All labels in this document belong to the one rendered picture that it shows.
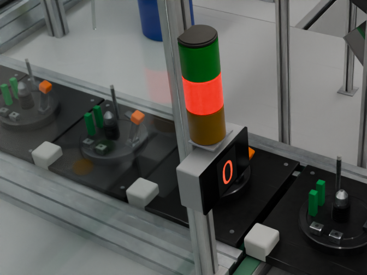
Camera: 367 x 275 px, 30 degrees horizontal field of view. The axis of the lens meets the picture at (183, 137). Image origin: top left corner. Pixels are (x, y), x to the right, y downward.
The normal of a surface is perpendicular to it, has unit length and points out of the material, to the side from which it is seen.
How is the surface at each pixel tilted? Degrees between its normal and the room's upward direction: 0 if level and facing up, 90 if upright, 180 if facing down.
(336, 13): 90
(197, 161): 0
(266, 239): 0
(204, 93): 90
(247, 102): 0
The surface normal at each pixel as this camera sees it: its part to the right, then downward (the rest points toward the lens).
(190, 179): -0.56, 0.55
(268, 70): -0.11, -0.78
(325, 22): 0.82, 0.28
